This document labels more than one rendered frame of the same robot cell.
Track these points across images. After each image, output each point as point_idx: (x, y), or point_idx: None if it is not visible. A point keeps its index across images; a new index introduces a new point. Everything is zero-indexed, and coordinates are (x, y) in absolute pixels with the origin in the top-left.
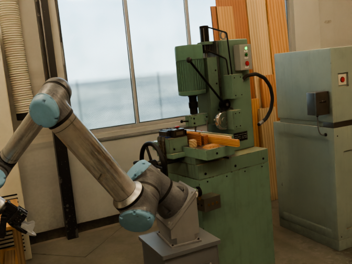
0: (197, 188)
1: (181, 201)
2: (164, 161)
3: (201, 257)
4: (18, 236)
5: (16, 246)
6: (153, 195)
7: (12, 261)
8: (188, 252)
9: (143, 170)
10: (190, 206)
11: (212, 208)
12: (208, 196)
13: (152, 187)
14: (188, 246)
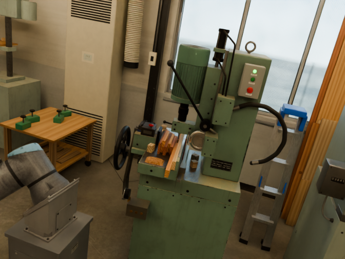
0: (126, 190)
1: (38, 199)
2: (115, 150)
3: (40, 255)
4: (51, 147)
5: (49, 152)
6: (1, 180)
7: (65, 159)
8: (26, 244)
9: (15, 153)
10: (43, 208)
11: (134, 216)
12: (136, 203)
13: (8, 173)
14: (31, 239)
